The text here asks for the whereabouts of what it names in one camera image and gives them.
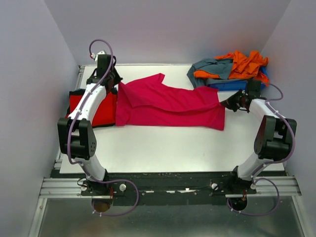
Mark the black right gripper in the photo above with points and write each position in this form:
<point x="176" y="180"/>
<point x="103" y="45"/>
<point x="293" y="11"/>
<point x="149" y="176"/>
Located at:
<point x="229" y="103"/>

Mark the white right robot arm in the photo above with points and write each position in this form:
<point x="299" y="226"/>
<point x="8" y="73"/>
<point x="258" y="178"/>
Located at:
<point x="275" y="139"/>

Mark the crimson pink t-shirt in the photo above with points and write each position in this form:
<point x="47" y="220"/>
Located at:
<point x="149" y="102"/>

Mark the orange t-shirt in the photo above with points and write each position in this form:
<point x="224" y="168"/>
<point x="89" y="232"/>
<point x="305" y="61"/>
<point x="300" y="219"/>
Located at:
<point x="254" y="61"/>

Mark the grey-blue t-shirt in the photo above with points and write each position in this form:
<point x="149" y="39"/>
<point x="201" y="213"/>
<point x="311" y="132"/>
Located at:
<point x="219" y="69"/>

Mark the aluminium extrusion rail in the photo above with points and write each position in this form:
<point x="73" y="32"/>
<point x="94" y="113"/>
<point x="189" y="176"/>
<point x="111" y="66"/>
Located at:
<point x="68" y="188"/>

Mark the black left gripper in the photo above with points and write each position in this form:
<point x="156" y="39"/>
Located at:
<point x="117" y="78"/>

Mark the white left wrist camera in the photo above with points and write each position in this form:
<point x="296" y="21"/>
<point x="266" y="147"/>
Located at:
<point x="95" y="56"/>

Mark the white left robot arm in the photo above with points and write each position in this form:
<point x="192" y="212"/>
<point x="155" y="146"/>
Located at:
<point x="76" y="136"/>

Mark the blue plastic bin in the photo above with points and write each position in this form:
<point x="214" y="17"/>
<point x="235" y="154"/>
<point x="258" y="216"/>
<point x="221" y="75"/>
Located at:
<point x="225" y="85"/>

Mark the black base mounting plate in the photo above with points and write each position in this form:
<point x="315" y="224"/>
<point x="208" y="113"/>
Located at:
<point x="175" y="188"/>

